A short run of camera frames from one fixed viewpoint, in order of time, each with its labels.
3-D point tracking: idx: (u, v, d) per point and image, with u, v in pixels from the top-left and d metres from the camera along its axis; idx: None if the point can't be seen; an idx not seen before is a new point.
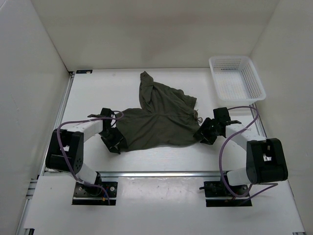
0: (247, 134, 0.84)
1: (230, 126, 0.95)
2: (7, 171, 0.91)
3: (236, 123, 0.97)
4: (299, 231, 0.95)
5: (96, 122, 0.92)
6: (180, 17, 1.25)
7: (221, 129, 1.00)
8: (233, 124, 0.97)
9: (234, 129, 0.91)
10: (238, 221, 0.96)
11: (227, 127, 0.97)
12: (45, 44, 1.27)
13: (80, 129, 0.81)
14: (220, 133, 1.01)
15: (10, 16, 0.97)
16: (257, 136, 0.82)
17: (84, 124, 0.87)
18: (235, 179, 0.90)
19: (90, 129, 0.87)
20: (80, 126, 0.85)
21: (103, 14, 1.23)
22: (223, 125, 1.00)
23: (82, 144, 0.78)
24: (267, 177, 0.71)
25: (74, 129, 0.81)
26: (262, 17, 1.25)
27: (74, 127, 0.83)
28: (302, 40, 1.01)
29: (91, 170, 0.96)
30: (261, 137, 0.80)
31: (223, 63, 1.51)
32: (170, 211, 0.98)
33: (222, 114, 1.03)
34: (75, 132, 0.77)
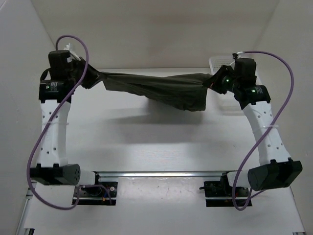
0: (270, 141, 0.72)
1: (254, 107, 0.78)
2: (8, 170, 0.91)
3: (263, 101, 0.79)
4: (298, 231, 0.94)
5: (58, 116, 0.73)
6: (180, 16, 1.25)
7: (240, 96, 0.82)
8: (259, 101, 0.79)
9: (257, 118, 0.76)
10: (238, 221, 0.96)
11: (249, 105, 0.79)
12: (45, 44, 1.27)
13: (54, 153, 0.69)
14: (239, 100, 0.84)
15: (10, 16, 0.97)
16: (281, 146, 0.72)
17: (50, 135, 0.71)
18: (235, 178, 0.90)
19: (59, 136, 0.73)
20: (47, 145, 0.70)
21: (102, 14, 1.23)
22: (244, 91, 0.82)
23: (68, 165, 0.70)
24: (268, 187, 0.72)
25: (48, 159, 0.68)
26: (262, 17, 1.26)
27: (45, 153, 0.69)
28: (301, 40, 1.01)
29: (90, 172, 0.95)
30: (284, 153, 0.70)
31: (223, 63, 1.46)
32: (170, 211, 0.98)
33: (248, 72, 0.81)
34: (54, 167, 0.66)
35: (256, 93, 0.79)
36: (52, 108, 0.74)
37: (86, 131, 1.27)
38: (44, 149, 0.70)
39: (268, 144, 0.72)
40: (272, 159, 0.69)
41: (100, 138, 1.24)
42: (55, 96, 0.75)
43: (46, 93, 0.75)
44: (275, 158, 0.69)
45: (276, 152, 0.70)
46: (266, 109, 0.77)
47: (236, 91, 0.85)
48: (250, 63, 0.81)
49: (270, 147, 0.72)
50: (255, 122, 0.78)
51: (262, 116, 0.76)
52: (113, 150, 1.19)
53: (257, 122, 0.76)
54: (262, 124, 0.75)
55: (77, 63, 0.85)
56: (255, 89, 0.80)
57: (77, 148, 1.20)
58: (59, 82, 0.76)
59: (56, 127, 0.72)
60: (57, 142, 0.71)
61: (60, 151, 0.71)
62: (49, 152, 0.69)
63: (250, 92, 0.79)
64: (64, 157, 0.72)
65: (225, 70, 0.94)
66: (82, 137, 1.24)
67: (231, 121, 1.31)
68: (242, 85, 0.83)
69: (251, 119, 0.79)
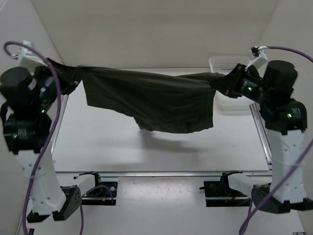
0: (290, 180, 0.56)
1: (282, 139, 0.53)
2: (7, 170, 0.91)
3: (297, 129, 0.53)
4: (299, 231, 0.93)
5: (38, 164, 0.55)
6: (179, 16, 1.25)
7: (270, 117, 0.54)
8: (291, 129, 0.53)
9: (283, 152, 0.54)
10: (239, 221, 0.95)
11: (279, 134, 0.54)
12: (44, 44, 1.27)
13: (49, 204, 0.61)
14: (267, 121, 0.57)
15: (9, 15, 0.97)
16: (301, 184, 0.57)
17: (38, 188, 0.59)
18: (237, 184, 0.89)
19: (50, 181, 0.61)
20: (40, 196, 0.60)
21: (102, 13, 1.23)
22: (275, 111, 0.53)
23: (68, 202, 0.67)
24: None
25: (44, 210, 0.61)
26: (262, 17, 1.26)
27: (38, 203, 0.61)
28: (300, 39, 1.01)
29: (89, 176, 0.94)
30: (301, 193, 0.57)
31: (223, 63, 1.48)
32: (171, 211, 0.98)
33: (284, 86, 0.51)
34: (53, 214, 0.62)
35: (292, 119, 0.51)
36: (31, 160, 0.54)
37: (86, 131, 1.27)
38: (36, 200, 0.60)
39: (287, 183, 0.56)
40: (285, 201, 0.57)
41: (100, 138, 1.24)
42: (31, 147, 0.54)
43: (13, 142, 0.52)
44: (289, 199, 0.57)
45: (292, 193, 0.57)
46: (297, 141, 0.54)
47: (263, 107, 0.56)
48: (292, 70, 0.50)
49: (289, 187, 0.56)
50: (278, 153, 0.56)
51: (290, 151, 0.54)
52: (113, 150, 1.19)
53: (281, 155, 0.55)
54: (286, 160, 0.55)
55: (42, 71, 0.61)
56: (290, 110, 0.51)
57: (78, 148, 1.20)
58: (28, 125, 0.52)
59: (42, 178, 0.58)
60: (48, 192, 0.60)
61: (55, 195, 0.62)
62: (43, 203, 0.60)
63: (284, 116, 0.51)
64: (60, 194, 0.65)
65: (246, 73, 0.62)
66: (82, 137, 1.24)
67: (231, 121, 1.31)
68: (273, 102, 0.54)
69: (275, 146, 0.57)
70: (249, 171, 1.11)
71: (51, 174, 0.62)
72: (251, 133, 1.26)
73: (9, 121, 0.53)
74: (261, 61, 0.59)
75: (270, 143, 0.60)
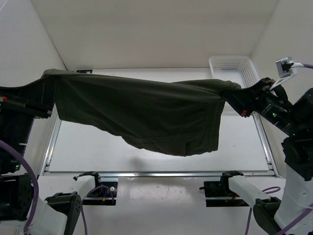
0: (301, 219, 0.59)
1: (305, 184, 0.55)
2: None
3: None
4: None
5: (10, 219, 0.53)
6: (180, 17, 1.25)
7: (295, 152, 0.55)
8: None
9: (303, 194, 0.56)
10: (239, 222, 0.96)
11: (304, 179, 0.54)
12: (45, 44, 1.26)
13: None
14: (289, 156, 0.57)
15: (9, 16, 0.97)
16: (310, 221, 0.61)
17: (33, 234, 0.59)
18: (237, 189, 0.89)
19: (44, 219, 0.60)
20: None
21: (102, 14, 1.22)
22: (301, 150, 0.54)
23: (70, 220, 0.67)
24: None
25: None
26: (262, 17, 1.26)
27: None
28: (301, 40, 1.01)
29: (89, 177, 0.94)
30: (307, 228, 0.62)
31: (223, 63, 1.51)
32: (171, 212, 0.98)
33: None
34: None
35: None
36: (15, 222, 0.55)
37: (86, 131, 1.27)
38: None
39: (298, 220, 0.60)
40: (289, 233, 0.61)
41: (100, 138, 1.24)
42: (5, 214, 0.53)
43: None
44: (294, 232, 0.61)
45: (299, 228, 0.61)
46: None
47: (289, 144, 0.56)
48: None
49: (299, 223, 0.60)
50: (295, 194, 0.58)
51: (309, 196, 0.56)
52: (113, 150, 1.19)
53: (298, 197, 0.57)
54: (301, 202, 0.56)
55: None
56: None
57: (78, 148, 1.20)
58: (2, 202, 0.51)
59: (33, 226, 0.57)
60: (45, 232, 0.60)
61: (55, 227, 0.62)
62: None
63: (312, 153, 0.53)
64: (61, 219, 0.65)
65: (270, 96, 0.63)
66: (82, 137, 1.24)
67: (231, 121, 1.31)
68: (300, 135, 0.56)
69: (293, 185, 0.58)
70: (248, 171, 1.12)
71: (42, 217, 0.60)
72: (251, 132, 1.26)
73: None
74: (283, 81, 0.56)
75: (287, 177, 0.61)
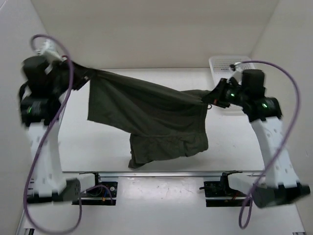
0: (279, 163, 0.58)
1: (264, 125, 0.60)
2: (7, 170, 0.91)
3: (274, 116, 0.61)
4: (299, 231, 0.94)
5: (41, 136, 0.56)
6: (179, 16, 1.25)
7: (251, 111, 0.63)
8: (270, 117, 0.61)
9: (267, 136, 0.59)
10: (239, 222, 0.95)
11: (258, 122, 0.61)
12: (44, 44, 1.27)
13: (51, 182, 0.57)
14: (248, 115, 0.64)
15: (9, 15, 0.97)
16: (290, 168, 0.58)
17: (42, 162, 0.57)
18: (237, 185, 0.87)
19: (52, 162, 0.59)
20: (42, 174, 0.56)
21: (102, 14, 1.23)
22: (254, 105, 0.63)
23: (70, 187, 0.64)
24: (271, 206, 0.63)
25: (44, 189, 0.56)
26: (262, 16, 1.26)
27: (40, 181, 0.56)
28: (301, 39, 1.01)
29: (88, 174, 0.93)
30: (293, 177, 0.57)
31: (223, 63, 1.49)
32: (171, 212, 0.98)
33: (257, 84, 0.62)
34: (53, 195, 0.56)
35: (268, 108, 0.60)
36: (38, 133, 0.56)
37: (86, 131, 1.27)
38: (38, 179, 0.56)
39: (277, 166, 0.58)
40: (279, 185, 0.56)
41: (100, 138, 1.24)
42: (39, 119, 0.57)
43: (37, 69, 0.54)
44: (282, 182, 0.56)
45: (285, 176, 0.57)
46: (277, 126, 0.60)
47: (244, 105, 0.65)
48: (261, 74, 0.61)
49: (279, 170, 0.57)
50: (262, 141, 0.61)
51: (272, 135, 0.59)
52: (113, 150, 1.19)
53: (265, 141, 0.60)
54: (271, 144, 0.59)
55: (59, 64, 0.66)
56: (266, 101, 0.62)
57: (77, 148, 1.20)
58: (42, 100, 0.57)
59: (48, 154, 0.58)
60: (52, 169, 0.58)
61: (56, 176, 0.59)
62: (45, 182, 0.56)
63: (260, 106, 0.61)
64: (62, 179, 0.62)
65: (228, 85, 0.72)
66: (82, 137, 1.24)
67: (231, 121, 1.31)
68: (251, 98, 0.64)
69: (259, 136, 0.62)
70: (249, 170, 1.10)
71: (55, 154, 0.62)
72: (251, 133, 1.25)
73: (26, 100, 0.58)
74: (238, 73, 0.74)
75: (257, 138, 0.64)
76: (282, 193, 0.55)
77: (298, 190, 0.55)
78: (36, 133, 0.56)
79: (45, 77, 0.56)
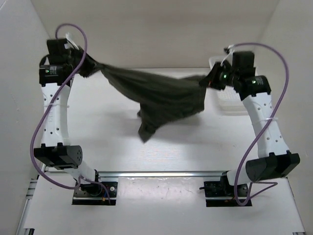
0: (269, 134, 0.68)
1: (254, 100, 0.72)
2: (8, 170, 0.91)
3: (263, 92, 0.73)
4: (299, 231, 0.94)
5: (59, 98, 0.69)
6: (180, 16, 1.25)
7: (241, 87, 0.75)
8: (258, 92, 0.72)
9: (257, 109, 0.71)
10: (239, 222, 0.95)
11: (249, 97, 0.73)
12: (45, 44, 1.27)
13: (58, 134, 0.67)
14: (239, 92, 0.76)
15: (10, 16, 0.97)
16: (280, 138, 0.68)
17: (52, 117, 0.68)
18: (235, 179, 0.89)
19: (61, 118, 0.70)
20: (50, 126, 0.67)
21: (103, 14, 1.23)
22: (244, 82, 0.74)
23: (73, 150, 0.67)
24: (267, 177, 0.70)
25: (51, 139, 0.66)
26: (262, 17, 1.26)
27: (48, 132, 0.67)
28: (301, 39, 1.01)
29: (90, 168, 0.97)
30: (283, 147, 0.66)
31: None
32: (171, 211, 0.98)
33: (246, 64, 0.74)
34: (55, 149, 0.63)
35: (257, 85, 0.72)
36: (53, 91, 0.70)
37: (86, 130, 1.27)
38: (47, 130, 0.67)
39: (267, 136, 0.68)
40: (270, 153, 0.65)
41: (100, 138, 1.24)
42: (53, 79, 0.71)
43: (58, 42, 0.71)
44: (273, 152, 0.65)
45: (275, 146, 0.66)
46: (267, 101, 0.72)
47: (235, 82, 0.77)
48: (246, 54, 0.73)
49: (269, 139, 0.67)
50: (255, 114, 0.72)
51: (262, 108, 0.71)
52: (113, 150, 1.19)
53: (257, 114, 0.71)
54: (261, 117, 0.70)
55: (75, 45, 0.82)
56: (256, 79, 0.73)
57: (77, 148, 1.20)
58: (58, 66, 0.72)
59: (58, 109, 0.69)
60: (59, 124, 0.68)
61: (63, 132, 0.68)
62: (53, 133, 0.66)
63: (250, 83, 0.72)
64: (68, 137, 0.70)
65: (222, 67, 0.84)
66: (82, 137, 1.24)
67: (230, 120, 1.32)
68: (242, 77, 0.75)
69: (251, 110, 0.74)
70: None
71: (65, 114, 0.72)
72: (252, 134, 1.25)
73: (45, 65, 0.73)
74: (229, 56, 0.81)
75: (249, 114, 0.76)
76: (273, 162, 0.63)
77: (288, 157, 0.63)
78: (53, 90, 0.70)
79: (61, 51, 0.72)
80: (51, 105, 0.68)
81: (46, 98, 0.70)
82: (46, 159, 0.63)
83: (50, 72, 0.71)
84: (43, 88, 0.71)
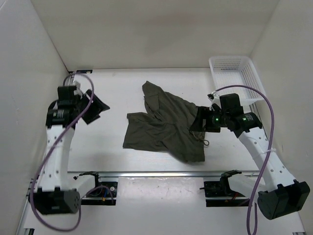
0: (273, 166, 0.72)
1: (249, 135, 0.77)
2: (8, 171, 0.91)
3: (256, 127, 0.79)
4: (299, 231, 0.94)
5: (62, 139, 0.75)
6: (179, 16, 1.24)
7: (234, 125, 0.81)
8: (252, 127, 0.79)
9: (255, 144, 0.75)
10: (239, 222, 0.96)
11: (244, 133, 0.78)
12: (45, 44, 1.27)
13: (56, 176, 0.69)
14: (234, 130, 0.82)
15: (10, 15, 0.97)
16: (283, 169, 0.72)
17: (53, 159, 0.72)
18: (237, 186, 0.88)
19: (62, 159, 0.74)
20: (50, 169, 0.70)
21: (102, 13, 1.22)
22: (236, 120, 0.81)
23: (70, 192, 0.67)
24: (281, 213, 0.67)
25: (49, 182, 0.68)
26: (263, 16, 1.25)
27: (46, 176, 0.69)
28: (301, 39, 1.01)
29: (87, 176, 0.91)
30: (289, 177, 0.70)
31: (223, 63, 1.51)
32: (171, 211, 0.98)
33: (233, 105, 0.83)
34: (54, 194, 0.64)
35: (248, 121, 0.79)
36: (57, 133, 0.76)
37: (86, 130, 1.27)
38: (46, 173, 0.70)
39: (271, 169, 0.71)
40: (278, 185, 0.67)
41: (100, 138, 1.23)
42: (59, 122, 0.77)
43: (69, 87, 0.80)
44: (281, 182, 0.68)
45: (281, 177, 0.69)
46: (261, 134, 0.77)
47: (228, 122, 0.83)
48: (233, 97, 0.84)
49: (274, 172, 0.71)
50: (253, 149, 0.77)
51: (258, 142, 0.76)
52: (113, 150, 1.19)
53: (255, 149, 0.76)
54: (260, 150, 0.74)
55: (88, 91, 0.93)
56: (246, 116, 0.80)
57: (78, 148, 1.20)
58: (65, 110, 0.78)
59: (60, 151, 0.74)
60: (60, 166, 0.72)
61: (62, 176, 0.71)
62: (52, 176, 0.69)
63: (242, 120, 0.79)
64: (66, 180, 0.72)
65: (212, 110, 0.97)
66: (82, 137, 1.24)
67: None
68: (233, 116, 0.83)
69: (248, 146, 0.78)
70: (248, 171, 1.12)
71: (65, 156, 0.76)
72: None
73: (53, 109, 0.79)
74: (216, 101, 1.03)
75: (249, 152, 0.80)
76: (285, 193, 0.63)
77: (299, 187, 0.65)
78: (57, 133, 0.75)
79: (69, 96, 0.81)
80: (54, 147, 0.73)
81: (49, 139, 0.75)
82: (42, 203, 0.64)
83: (57, 116, 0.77)
84: (48, 130, 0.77)
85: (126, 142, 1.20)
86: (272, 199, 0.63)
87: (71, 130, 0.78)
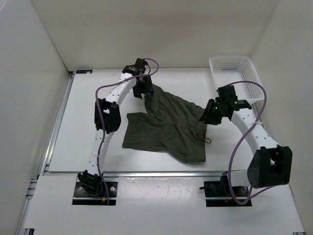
0: (257, 133, 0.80)
1: (238, 113, 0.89)
2: (8, 171, 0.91)
3: (245, 108, 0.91)
4: (299, 231, 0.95)
5: (129, 82, 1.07)
6: (179, 16, 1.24)
7: (227, 109, 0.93)
8: (241, 108, 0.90)
9: (243, 119, 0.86)
10: (239, 221, 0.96)
11: (234, 112, 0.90)
12: (45, 44, 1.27)
13: (116, 98, 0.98)
14: (226, 114, 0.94)
15: (10, 16, 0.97)
16: (268, 137, 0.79)
17: (119, 88, 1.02)
18: (236, 178, 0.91)
19: (123, 92, 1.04)
20: (116, 91, 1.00)
21: (102, 13, 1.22)
22: (229, 105, 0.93)
23: (119, 114, 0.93)
24: (270, 181, 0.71)
25: (112, 98, 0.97)
26: (263, 16, 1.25)
27: (111, 94, 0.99)
28: (301, 39, 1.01)
29: (102, 161, 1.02)
30: (272, 142, 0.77)
31: (223, 63, 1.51)
32: (171, 212, 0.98)
33: (229, 93, 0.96)
34: (112, 104, 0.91)
35: (239, 104, 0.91)
36: (126, 77, 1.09)
37: (86, 131, 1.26)
38: (112, 93, 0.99)
39: (256, 135, 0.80)
40: (261, 147, 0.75)
41: None
42: (132, 71, 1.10)
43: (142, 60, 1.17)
44: (264, 145, 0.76)
45: (265, 142, 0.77)
46: (249, 113, 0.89)
47: (222, 106, 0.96)
48: (229, 88, 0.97)
49: (258, 138, 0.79)
50: (242, 125, 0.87)
51: (246, 118, 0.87)
52: (113, 149, 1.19)
53: (243, 123, 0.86)
54: (248, 122, 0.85)
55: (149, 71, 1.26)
56: (237, 101, 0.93)
57: (78, 147, 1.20)
58: (137, 68, 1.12)
59: (124, 86, 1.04)
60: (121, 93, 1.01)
61: (118, 100, 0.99)
62: (114, 96, 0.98)
63: (234, 104, 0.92)
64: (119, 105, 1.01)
65: (214, 103, 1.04)
66: (82, 136, 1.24)
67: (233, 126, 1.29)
68: (227, 102, 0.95)
69: (238, 123, 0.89)
70: None
71: (123, 93, 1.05)
72: None
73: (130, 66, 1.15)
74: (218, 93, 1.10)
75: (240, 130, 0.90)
76: (267, 153, 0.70)
77: (280, 148, 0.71)
78: (127, 77, 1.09)
79: (141, 64, 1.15)
80: (122, 82, 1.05)
81: (121, 78, 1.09)
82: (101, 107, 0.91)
83: (130, 69, 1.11)
84: (122, 73, 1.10)
85: (126, 141, 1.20)
86: (257, 160, 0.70)
87: (134, 80, 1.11)
